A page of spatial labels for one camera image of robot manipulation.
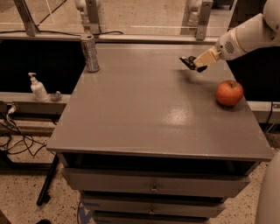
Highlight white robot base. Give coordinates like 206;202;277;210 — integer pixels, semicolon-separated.
255;151;280;224

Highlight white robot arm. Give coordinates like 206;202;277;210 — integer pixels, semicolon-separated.
193;0;280;71

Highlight red apple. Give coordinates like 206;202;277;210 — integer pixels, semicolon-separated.
215;80;243;107

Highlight grey drawer cabinet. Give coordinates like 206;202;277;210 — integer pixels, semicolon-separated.
47;44;273;224

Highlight silver drink can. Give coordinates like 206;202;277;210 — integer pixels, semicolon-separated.
80;34;100;73

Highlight small grey clip object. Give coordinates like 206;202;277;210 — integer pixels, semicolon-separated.
51;91;62;102

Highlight middle grey drawer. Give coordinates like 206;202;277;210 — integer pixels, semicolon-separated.
82;195;225;218

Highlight grey drawer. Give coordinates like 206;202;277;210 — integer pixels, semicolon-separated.
61;168;250;198
82;195;225;218

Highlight white pump bottle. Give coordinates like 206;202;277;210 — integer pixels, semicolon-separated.
28;73;49;102

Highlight top grey drawer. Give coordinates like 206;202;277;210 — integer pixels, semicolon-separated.
61;168;250;198

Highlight black slanted leg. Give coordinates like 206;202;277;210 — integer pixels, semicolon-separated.
37;156;59;207

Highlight metal bracket right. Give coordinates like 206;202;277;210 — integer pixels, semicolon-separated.
180;0;214;40

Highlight metal bracket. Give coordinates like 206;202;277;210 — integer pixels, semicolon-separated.
86;0;100;34
180;0;214;40
13;0;39;37

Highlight metal bracket middle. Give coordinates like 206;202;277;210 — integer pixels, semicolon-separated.
86;0;100;34

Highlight metal bracket left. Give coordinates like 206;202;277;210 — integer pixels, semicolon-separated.
13;0;39;37

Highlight black cable bundle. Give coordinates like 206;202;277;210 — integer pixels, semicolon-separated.
0;101;56;157

